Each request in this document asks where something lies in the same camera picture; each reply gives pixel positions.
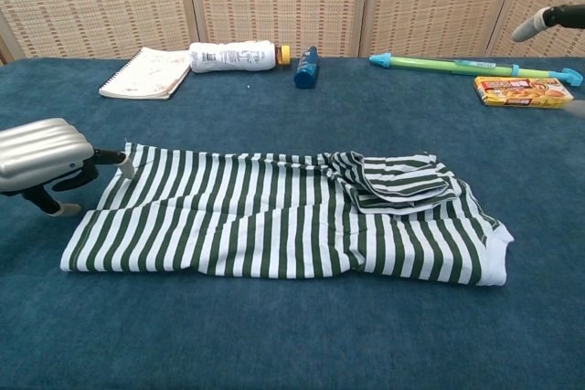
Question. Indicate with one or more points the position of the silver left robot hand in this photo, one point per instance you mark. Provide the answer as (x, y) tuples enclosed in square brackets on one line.
[(41, 152)]

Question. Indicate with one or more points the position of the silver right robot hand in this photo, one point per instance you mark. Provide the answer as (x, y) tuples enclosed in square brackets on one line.
[(562, 15)]

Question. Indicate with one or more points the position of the green white striped T-shirt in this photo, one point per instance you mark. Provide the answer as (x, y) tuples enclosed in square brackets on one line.
[(251, 225)]

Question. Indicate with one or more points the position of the yellow curry box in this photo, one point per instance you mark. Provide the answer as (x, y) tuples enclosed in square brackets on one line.
[(521, 93)]

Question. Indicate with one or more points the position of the white spiral notebook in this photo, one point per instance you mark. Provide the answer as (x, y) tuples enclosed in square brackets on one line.
[(146, 75)]

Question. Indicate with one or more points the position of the green blue water squirter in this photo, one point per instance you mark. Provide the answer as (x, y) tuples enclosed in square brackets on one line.
[(434, 64)]

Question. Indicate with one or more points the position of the white bottle yellow cap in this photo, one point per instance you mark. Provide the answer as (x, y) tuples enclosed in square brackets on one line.
[(228, 57)]

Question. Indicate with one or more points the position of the blue bottle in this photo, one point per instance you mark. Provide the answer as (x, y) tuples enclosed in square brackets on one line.
[(306, 70)]

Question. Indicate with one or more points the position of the woven folding screen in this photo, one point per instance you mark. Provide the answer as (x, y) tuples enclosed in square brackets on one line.
[(283, 2)]

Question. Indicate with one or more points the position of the blue felt table cover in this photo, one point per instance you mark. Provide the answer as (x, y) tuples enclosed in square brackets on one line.
[(274, 330)]

